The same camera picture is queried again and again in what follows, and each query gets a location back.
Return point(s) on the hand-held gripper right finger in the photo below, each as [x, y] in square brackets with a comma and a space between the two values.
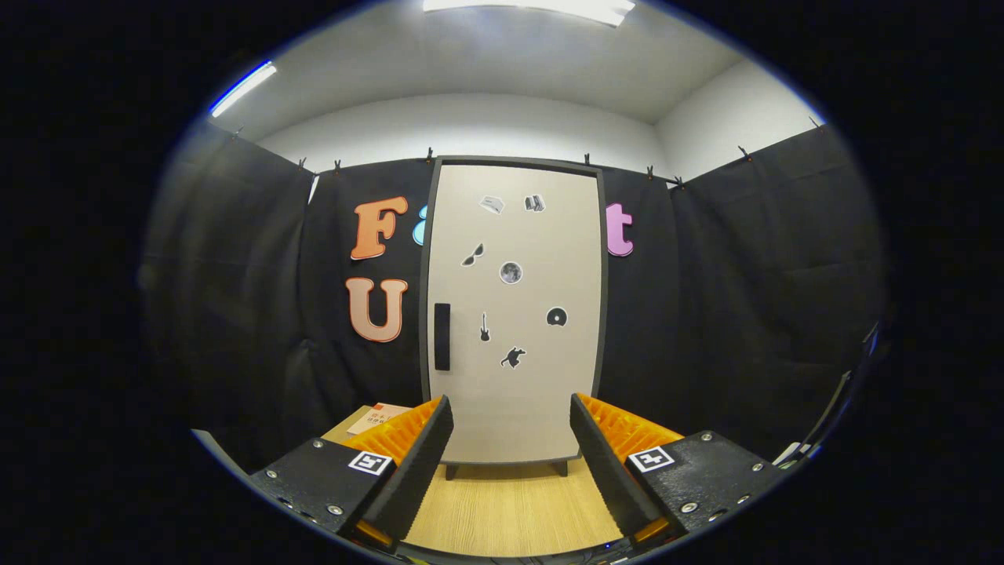
[612, 475]

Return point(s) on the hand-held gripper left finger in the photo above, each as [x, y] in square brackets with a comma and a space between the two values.
[420, 475]

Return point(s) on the beige shoe cabinet door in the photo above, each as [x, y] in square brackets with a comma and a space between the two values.
[514, 408]

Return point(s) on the dark grey shoe cabinet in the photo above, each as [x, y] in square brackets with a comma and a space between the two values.
[518, 160]

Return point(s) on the beige book with red print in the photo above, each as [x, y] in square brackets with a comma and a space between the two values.
[376, 418]

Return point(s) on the black backdrop cloth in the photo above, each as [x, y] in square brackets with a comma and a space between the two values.
[722, 314]

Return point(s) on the black computer monitor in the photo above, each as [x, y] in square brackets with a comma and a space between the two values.
[872, 337]

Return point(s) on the row of black cloth clips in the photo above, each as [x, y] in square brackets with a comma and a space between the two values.
[429, 154]

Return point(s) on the ceiling strip light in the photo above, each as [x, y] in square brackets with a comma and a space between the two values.
[245, 86]

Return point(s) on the ceiling light panel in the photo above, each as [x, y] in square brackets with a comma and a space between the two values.
[549, 8]

